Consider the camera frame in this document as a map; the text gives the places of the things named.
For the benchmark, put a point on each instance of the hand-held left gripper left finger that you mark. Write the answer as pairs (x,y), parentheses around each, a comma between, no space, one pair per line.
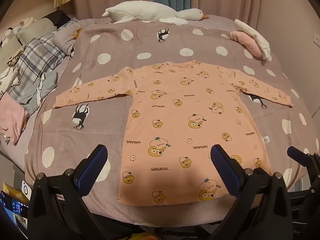
(93,166)

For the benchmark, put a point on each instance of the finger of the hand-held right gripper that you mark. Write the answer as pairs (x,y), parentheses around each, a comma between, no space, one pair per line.
(297,154)

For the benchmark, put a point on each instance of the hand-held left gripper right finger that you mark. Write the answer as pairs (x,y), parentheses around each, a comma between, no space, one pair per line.
(223,167)

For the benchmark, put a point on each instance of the pink cartoon print shirt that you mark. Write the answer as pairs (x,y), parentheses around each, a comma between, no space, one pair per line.
(175,115)

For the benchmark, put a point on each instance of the white round device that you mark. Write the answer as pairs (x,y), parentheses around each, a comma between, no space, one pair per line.
(25,187)

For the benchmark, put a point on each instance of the yellow packet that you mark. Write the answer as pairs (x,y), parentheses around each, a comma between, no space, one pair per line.
(11,188)

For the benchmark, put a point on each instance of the black device with screen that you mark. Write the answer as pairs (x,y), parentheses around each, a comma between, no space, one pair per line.
(13,203)

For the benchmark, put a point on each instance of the pink crumpled cloth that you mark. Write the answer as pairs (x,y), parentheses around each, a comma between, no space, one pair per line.
(12,115)

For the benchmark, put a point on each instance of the white ruffled cloth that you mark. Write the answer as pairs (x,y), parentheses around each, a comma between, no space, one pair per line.
(8,78)

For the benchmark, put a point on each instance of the pink folded cloth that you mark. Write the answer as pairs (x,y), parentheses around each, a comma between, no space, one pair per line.
(247,42)

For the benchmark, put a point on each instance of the grey plaid quilt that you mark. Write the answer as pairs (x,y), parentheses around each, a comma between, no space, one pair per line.
(37,55)

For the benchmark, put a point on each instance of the pink and white folded cloths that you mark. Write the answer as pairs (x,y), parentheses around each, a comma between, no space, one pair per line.
(252,31)

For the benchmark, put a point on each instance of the mauve polka dot blanket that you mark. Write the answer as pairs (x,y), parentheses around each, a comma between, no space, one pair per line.
(175,45)

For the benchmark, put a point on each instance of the grey pillow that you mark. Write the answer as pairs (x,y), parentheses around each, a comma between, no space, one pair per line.
(35,30)

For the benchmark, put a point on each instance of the dark pillow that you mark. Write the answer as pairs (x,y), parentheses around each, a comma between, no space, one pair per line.
(57,17)

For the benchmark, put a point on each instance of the small beige plush toy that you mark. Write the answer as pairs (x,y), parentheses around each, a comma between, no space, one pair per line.
(26,22)

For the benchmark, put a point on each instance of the white goose plush toy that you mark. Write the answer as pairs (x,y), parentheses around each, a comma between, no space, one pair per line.
(145,11)

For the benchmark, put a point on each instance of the white wall socket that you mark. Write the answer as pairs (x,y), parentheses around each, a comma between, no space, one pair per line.
(317,39)

